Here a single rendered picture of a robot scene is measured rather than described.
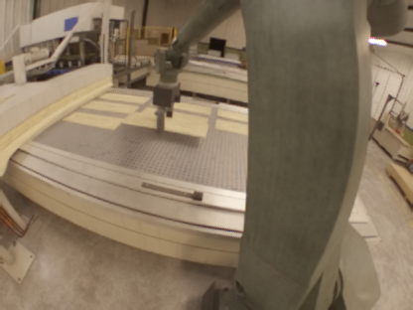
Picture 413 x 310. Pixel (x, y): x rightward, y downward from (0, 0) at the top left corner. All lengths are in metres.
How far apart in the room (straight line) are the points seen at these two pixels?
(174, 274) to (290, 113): 1.59
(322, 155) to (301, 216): 0.09
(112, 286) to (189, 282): 0.65
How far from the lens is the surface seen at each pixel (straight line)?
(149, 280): 1.68
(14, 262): 2.30
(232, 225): 0.96
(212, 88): 4.78
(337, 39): 0.23
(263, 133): 0.28
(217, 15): 0.80
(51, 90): 2.12
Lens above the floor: 1.62
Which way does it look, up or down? 35 degrees down
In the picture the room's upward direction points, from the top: 11 degrees clockwise
